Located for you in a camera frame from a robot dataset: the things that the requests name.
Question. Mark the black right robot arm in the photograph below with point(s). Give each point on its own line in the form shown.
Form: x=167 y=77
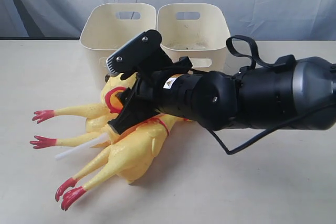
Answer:
x=299 y=91

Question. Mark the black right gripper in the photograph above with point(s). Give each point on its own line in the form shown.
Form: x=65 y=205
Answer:
x=162 y=87

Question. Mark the cream bin marked O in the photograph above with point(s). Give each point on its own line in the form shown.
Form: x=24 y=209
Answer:
x=108 y=28

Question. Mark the cream bin marked X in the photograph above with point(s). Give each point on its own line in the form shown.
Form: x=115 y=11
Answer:
x=195 y=30

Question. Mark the chicken head with white tube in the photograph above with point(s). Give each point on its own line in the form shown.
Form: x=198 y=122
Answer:
x=107 y=134

